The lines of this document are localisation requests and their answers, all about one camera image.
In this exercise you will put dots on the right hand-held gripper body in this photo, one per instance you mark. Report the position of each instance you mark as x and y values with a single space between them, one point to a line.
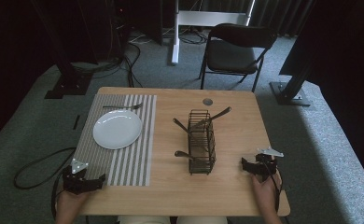
266 163

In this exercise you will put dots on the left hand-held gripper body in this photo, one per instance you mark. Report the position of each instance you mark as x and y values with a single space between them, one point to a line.
77 183

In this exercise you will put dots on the person's left hand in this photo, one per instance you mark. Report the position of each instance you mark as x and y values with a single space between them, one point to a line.
69 203

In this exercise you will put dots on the person's right hand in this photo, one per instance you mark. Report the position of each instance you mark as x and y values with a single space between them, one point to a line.
264 194

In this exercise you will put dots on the grey striped placemat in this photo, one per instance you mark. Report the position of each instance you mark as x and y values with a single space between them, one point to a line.
127 168

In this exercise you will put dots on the black strip on floor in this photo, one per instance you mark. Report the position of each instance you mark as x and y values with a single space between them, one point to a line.
76 122

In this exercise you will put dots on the white round plate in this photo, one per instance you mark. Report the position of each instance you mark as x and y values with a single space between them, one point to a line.
117 129

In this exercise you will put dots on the short dark metal utensil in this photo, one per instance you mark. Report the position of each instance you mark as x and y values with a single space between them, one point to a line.
181 153

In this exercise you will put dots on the black metal stand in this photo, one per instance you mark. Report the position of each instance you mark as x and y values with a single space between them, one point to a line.
287 95
71 84

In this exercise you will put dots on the grey round table grommet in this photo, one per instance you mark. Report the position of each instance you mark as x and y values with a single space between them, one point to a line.
207 101

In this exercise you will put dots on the slim dark metal utensil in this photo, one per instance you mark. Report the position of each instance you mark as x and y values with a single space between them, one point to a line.
179 123

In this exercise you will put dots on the metal fork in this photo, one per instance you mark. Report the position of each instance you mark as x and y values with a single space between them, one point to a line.
130 107

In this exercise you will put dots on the black folding chair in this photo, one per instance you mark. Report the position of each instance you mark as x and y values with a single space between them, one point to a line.
230 56

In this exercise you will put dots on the dark grey curtain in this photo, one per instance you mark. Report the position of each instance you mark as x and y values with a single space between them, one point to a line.
279 15

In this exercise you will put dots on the black equipment rack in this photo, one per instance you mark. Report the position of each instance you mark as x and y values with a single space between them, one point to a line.
146 21

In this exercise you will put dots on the white desk frame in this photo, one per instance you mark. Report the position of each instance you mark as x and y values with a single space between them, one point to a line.
175 37

